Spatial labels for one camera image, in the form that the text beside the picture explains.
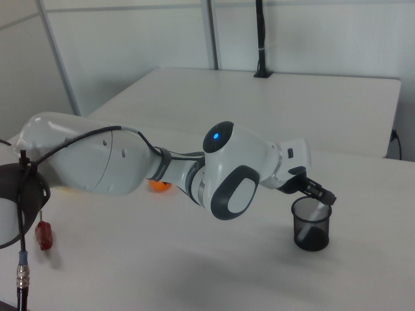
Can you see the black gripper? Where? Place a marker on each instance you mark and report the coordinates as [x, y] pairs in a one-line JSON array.
[[293, 183]]

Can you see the white background table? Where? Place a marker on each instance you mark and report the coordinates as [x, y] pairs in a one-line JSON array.
[[259, 103]]

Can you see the orange mandarin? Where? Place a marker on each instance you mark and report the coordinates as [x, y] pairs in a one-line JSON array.
[[159, 186]]

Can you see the red chili pepper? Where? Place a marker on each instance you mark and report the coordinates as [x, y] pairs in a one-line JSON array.
[[43, 234]]

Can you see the white marker pen blue cap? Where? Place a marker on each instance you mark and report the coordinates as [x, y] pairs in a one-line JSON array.
[[308, 223]]

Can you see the black camera pole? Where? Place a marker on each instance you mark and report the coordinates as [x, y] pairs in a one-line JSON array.
[[261, 39]]

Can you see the black mesh pen cup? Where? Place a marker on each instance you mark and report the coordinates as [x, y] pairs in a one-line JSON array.
[[313, 238]]

